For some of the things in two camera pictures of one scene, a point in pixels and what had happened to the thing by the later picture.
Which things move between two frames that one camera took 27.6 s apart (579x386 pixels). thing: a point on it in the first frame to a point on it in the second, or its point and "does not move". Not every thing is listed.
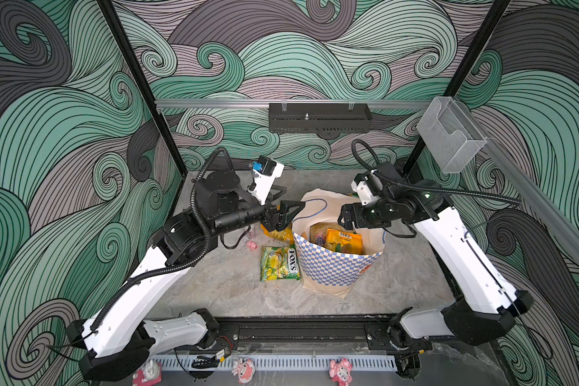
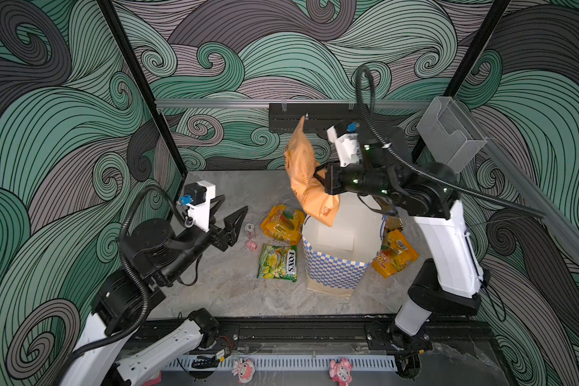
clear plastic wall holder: x=452 y=137 does not move
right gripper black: x=361 y=221 to x=337 y=178
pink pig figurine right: x=340 y=371 does not move
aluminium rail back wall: x=264 y=104 does not move
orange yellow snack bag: x=342 y=241 to x=396 y=255
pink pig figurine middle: x=245 y=369 does not move
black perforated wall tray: x=319 y=117 does not move
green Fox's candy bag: x=279 y=262 does not move
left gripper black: x=280 y=221 to x=221 y=237
